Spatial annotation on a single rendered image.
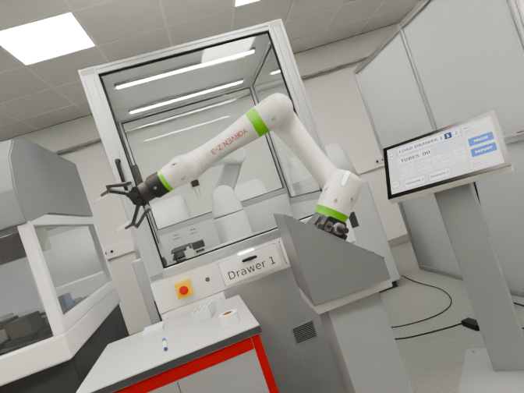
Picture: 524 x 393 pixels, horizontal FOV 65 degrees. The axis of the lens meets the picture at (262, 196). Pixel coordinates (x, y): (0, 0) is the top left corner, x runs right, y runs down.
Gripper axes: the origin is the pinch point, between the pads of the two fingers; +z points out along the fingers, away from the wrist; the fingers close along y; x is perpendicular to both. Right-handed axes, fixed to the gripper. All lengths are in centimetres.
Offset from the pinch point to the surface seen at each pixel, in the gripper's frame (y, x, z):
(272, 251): -59, -30, -42
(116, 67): 52, -51, -24
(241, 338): -54, 35, -27
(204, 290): -56, -22, -6
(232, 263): -53, -26, -24
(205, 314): -55, 4, -10
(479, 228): -93, -14, -129
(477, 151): -61, -15, -143
